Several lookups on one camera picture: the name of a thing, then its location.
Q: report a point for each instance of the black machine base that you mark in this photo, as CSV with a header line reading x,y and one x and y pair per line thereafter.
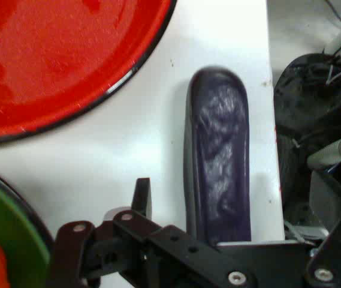
x,y
302,99

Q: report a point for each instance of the dark purple eggplant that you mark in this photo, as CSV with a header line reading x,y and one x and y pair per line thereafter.
x,y
218,156

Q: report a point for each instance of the green plate with black rim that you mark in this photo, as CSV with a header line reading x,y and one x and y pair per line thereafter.
x,y
11,216

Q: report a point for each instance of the red plate with black rim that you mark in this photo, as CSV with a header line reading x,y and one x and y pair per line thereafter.
x,y
53,60

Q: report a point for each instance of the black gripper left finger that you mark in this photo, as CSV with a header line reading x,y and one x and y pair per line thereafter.
x,y
141,198

